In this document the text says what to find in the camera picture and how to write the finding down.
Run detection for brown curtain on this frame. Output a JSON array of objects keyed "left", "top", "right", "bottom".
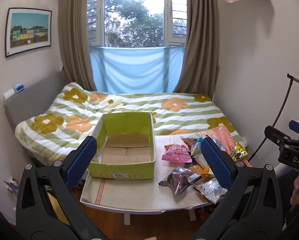
[
  {"left": 58, "top": 0, "right": 98, "bottom": 92},
  {"left": 173, "top": 0, "right": 220, "bottom": 101}
]

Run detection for white and orange floral cloth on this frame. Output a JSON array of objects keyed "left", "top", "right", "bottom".
[{"left": 80, "top": 126, "right": 253, "bottom": 205}]

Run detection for papers on floor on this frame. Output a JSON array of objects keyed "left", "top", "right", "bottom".
[{"left": 3, "top": 177, "right": 22, "bottom": 198}]

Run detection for white plastic packet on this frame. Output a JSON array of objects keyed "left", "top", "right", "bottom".
[{"left": 193, "top": 153, "right": 211, "bottom": 168}]

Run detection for person's right hand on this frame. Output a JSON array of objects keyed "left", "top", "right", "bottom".
[{"left": 290, "top": 174, "right": 299, "bottom": 205}]

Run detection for yellow snack packet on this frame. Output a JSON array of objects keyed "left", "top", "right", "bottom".
[{"left": 229, "top": 142, "right": 248, "bottom": 162}]

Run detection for small white table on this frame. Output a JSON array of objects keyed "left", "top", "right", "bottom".
[{"left": 80, "top": 196, "right": 216, "bottom": 227}]

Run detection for large pink marshmallow packet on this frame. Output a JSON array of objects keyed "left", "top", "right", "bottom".
[{"left": 161, "top": 143, "right": 193, "bottom": 164}]

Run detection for framed picture of houses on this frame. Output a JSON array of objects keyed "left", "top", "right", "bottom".
[{"left": 5, "top": 7, "right": 52, "bottom": 58}]

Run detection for light blue cloth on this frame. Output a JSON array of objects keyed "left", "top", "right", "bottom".
[{"left": 89, "top": 45, "right": 185, "bottom": 95}]

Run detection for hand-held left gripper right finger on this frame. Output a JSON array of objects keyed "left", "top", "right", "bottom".
[{"left": 201, "top": 137, "right": 284, "bottom": 240}]

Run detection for silver and blue snack packet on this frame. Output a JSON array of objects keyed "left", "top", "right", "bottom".
[{"left": 180, "top": 134, "right": 204, "bottom": 156}]

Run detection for orange snack packet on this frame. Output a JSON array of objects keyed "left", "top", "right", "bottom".
[{"left": 188, "top": 163, "right": 213, "bottom": 181}]

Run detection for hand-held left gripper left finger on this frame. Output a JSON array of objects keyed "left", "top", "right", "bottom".
[{"left": 15, "top": 135, "right": 98, "bottom": 240}]

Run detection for window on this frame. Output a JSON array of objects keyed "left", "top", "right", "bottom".
[{"left": 86, "top": 0, "right": 188, "bottom": 48}]

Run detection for black curved stand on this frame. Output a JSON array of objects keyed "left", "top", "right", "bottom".
[{"left": 247, "top": 73, "right": 299, "bottom": 161}]

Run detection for floral striped blanket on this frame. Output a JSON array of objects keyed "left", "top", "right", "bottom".
[{"left": 15, "top": 82, "right": 244, "bottom": 167}]

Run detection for grey headboard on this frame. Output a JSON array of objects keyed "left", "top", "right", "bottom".
[{"left": 3, "top": 70, "right": 68, "bottom": 130}]

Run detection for white and blue bottle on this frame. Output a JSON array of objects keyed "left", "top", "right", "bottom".
[{"left": 3, "top": 83, "right": 25, "bottom": 102}]

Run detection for purple snack packet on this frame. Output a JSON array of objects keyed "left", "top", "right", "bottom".
[{"left": 158, "top": 166, "right": 203, "bottom": 196}]

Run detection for white and blue snack packet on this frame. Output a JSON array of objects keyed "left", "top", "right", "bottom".
[{"left": 194, "top": 178, "right": 228, "bottom": 205}]

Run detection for green cardboard box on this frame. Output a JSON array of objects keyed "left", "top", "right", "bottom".
[{"left": 88, "top": 112, "right": 156, "bottom": 180}]

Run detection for brown cardboard piece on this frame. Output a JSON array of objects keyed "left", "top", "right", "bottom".
[{"left": 47, "top": 191, "right": 71, "bottom": 227}]

